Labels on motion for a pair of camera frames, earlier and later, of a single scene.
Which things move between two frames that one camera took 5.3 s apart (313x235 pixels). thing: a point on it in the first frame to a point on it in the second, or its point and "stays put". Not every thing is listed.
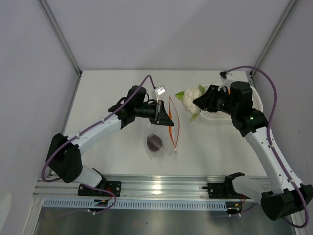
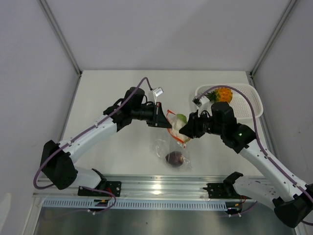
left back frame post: x=58 y=33 stays put
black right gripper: x=206 y=102 to x=191 y=129
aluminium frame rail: x=155 y=187 stays put
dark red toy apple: x=154 y=143 to x=174 y=158
